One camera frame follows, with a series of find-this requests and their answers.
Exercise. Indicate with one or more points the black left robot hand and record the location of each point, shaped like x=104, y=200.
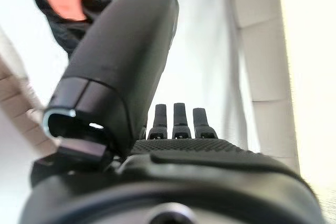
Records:
x=126, y=51

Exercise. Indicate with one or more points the black garment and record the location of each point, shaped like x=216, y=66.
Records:
x=68, y=35

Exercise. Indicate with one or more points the beige upholstered bed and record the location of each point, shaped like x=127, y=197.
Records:
x=210, y=51

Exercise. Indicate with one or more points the grey striped rug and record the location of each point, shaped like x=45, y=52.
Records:
x=326, y=205

